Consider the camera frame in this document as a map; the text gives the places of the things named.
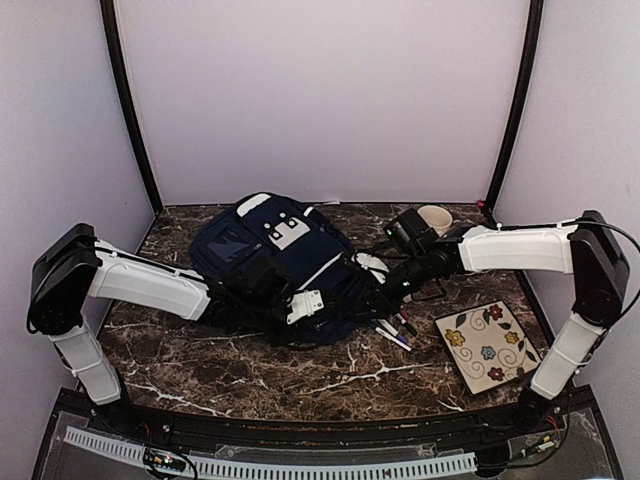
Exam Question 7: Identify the grey slotted cable duct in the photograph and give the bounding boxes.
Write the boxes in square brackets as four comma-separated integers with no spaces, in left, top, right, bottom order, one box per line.
[63,427,478,479]

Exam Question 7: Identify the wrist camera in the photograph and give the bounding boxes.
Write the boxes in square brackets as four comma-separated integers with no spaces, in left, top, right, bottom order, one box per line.
[286,290,324,325]
[352,252,389,284]

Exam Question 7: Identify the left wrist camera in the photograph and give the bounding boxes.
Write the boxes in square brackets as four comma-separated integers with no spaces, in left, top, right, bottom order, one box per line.
[286,290,324,325]

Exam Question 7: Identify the black frame post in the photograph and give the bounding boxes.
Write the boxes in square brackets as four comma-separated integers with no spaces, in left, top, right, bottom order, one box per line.
[482,0,544,218]
[99,0,164,216]

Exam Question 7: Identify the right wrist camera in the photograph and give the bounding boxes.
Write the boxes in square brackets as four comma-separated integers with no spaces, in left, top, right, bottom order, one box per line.
[352,252,389,284]

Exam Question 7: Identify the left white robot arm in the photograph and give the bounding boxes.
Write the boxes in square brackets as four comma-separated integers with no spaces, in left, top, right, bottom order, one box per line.
[26,223,306,436]

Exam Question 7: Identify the left black frame post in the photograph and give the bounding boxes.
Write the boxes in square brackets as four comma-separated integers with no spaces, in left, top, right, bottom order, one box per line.
[99,0,164,216]

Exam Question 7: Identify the purple-capped white marker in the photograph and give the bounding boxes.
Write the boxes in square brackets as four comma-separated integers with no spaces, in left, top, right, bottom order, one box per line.
[372,323,408,344]

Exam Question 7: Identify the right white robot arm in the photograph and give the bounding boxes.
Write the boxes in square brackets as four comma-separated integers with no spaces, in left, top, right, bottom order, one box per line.
[374,210,635,434]

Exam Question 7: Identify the black-capped white marker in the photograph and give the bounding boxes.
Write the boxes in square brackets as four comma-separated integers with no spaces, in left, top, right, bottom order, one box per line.
[400,319,417,336]

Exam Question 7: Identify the blue-capped white marker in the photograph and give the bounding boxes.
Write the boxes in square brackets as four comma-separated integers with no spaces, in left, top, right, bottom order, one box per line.
[374,327,412,352]

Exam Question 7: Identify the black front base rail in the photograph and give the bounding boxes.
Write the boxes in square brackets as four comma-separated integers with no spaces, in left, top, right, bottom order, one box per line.
[33,387,622,479]

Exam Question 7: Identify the square floral ceramic plate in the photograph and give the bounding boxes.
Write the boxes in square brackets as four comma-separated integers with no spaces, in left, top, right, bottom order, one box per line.
[435,301,541,395]

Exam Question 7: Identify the navy blue student backpack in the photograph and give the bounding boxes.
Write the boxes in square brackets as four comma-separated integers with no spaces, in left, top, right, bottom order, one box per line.
[189,192,379,349]

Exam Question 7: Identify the right black frame post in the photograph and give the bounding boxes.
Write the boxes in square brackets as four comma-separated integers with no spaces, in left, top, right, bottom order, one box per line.
[482,0,544,218]

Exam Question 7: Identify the cream floral ceramic mug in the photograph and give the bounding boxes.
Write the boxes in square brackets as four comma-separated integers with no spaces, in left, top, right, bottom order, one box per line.
[417,205,453,236]

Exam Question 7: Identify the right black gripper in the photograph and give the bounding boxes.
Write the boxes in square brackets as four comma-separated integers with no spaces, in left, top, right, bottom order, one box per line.
[351,250,432,319]

